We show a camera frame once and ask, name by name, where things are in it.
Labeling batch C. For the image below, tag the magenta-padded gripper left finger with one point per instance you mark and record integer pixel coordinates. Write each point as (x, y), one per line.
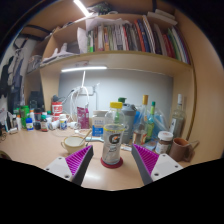
(61, 166)

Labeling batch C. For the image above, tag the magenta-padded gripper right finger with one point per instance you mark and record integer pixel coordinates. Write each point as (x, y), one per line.
(163, 164)

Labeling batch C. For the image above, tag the clear yellow-capped drink bottle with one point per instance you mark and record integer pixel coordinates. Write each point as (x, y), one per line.
(113, 140)

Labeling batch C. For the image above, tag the brown mug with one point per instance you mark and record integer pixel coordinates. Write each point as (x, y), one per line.
(178, 150)

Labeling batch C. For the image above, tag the brown jar with white lid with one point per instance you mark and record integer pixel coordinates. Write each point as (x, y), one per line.
(164, 143)

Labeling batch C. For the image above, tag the cream ceramic cup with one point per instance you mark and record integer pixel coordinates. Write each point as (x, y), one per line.
(71, 145)

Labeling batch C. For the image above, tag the wooden spoon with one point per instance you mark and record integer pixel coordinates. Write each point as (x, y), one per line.
(86, 136)

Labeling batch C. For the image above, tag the green glass bottle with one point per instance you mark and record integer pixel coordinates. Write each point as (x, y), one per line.
(150, 125)

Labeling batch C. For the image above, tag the small white pill bottle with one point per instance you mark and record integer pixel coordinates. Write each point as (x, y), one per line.
(63, 122)

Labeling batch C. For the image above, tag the clear gold-capped glass bottle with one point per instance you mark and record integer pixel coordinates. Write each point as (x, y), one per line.
(141, 126)

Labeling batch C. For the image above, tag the blue plastic bag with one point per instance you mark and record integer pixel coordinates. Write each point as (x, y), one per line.
(161, 120)

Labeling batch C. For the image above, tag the dark bottle with red label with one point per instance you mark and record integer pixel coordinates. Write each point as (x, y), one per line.
(44, 125)

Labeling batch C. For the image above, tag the tall clear white-capped bottle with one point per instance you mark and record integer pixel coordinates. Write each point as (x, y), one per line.
(177, 121)

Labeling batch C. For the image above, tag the flat round red coaster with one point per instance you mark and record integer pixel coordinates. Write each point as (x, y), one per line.
(111, 165)

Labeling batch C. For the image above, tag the white bottle with blue label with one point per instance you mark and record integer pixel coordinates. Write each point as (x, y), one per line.
(29, 125)

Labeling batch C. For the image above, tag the magenta pouch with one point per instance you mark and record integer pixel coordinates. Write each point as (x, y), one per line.
(83, 117)

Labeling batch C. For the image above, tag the blue and white carton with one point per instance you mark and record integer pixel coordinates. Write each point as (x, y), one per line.
(98, 125)

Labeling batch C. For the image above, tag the grey shaker bottle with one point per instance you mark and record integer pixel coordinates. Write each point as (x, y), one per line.
(130, 120)

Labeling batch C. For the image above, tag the red and white canister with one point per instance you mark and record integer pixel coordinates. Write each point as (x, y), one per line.
(57, 108)

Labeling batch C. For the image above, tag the green plastic bottle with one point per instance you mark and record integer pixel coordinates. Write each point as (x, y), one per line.
(24, 115)

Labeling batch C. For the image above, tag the dark green-capped bottle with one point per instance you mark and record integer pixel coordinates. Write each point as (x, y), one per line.
(122, 100)

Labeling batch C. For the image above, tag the hanging dark clothes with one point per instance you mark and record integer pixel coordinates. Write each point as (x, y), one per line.
(10, 83)

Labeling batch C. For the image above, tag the white light strip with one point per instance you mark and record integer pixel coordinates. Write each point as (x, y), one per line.
(84, 69)

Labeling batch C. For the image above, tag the ceiling light tube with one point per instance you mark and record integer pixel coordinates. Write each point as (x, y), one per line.
(81, 7)

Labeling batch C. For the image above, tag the white wall socket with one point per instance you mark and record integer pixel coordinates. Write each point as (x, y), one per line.
(93, 91)

